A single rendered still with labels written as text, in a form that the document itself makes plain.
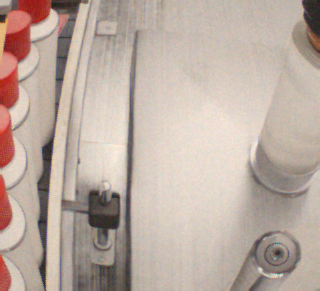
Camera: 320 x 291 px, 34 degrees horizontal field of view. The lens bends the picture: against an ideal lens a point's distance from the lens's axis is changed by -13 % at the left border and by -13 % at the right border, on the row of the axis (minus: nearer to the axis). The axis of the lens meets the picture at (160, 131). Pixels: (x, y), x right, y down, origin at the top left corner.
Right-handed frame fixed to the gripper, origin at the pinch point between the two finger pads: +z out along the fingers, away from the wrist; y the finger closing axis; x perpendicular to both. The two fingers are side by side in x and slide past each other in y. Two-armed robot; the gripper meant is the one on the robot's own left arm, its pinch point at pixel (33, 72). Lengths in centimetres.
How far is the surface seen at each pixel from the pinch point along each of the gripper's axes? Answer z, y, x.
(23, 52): -3.4, 0.9, -15.3
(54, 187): 9.6, 3.8, -8.5
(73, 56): -1.4, 4.1, 5.2
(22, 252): 9.3, 2.6, -25.5
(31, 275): 12.8, 2.7, -22.5
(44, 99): 1.9, 2.2, -5.5
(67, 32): -3.9, 2.3, 13.9
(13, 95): -0.6, 1.1, -19.4
